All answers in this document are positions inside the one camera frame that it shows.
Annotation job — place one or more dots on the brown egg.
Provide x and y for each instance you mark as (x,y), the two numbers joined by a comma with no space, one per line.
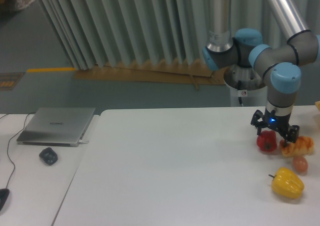
(300,164)

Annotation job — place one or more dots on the black computer mouse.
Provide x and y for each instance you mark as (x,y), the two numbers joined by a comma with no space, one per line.
(4,193)

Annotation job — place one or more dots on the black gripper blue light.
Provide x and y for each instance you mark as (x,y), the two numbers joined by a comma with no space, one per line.
(276,123)

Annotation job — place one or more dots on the grey folding partition screen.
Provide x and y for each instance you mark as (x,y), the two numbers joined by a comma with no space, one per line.
(96,32)

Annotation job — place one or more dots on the flat brown cardboard sheet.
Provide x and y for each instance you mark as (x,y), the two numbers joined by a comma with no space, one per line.
(195,74)

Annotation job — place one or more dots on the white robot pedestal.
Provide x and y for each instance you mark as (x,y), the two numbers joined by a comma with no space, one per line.
(246,87)

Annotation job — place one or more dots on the red bell pepper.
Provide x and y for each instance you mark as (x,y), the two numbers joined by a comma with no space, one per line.
(266,141)

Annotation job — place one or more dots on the wicker basket edge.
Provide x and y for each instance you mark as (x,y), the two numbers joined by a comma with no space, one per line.
(317,104)

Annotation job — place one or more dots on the silver closed laptop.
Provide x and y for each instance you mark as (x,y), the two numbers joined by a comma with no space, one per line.
(57,126)

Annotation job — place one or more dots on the yellow bell pepper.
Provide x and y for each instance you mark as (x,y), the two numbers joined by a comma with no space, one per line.
(286,183)

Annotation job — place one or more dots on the glazed bread loaf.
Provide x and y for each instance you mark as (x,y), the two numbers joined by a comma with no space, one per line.
(304,145)

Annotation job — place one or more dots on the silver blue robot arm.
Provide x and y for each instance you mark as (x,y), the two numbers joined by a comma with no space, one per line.
(278,68)

